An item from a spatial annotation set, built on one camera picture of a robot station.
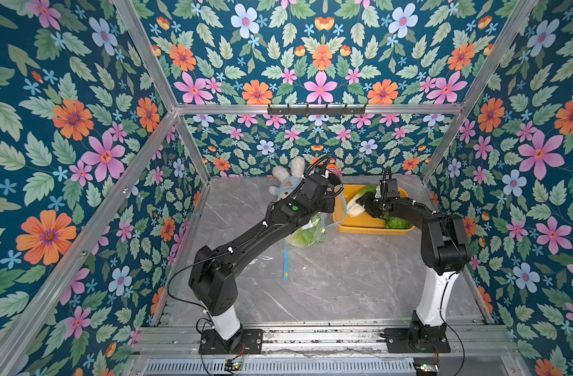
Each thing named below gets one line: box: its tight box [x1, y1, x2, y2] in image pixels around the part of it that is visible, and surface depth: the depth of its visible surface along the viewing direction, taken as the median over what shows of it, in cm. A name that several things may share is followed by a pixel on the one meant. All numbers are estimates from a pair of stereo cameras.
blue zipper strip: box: [284, 250, 289, 281], surface depth 92 cm
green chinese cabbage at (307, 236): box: [284, 212, 323, 248], surface depth 87 cm
